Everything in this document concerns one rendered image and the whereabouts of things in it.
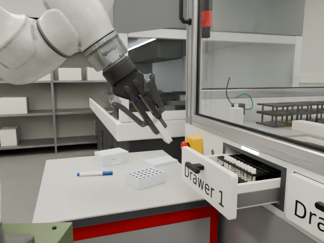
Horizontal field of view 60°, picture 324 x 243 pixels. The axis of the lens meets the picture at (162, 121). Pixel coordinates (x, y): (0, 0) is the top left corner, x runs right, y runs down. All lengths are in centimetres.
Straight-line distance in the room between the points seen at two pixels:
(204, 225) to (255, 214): 20
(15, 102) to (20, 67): 381
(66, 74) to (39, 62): 384
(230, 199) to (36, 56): 53
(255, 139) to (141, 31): 92
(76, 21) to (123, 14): 91
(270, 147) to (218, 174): 16
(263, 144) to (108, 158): 69
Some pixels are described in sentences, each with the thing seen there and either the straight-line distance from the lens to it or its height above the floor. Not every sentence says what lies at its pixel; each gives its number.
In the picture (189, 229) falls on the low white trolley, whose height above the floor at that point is 65.
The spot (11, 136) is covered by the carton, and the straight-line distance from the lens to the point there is 463.
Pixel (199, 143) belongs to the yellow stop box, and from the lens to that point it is 110.
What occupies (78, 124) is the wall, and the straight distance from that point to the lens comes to 497.
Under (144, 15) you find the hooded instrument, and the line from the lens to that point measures 155.
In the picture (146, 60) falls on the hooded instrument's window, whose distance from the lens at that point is 155.
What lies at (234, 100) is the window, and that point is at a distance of 93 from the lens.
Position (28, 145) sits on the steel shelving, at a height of 15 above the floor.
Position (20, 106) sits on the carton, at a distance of 450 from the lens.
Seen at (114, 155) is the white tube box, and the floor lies 80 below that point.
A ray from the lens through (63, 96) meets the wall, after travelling 491.
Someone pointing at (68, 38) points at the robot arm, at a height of 123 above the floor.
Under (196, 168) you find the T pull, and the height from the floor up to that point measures 91.
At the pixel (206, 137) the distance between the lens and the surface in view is 108.
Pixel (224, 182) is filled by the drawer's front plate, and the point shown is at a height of 90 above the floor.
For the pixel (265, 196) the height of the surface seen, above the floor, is 86.
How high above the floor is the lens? 115
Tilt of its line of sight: 9 degrees down
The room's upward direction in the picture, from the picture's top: straight up
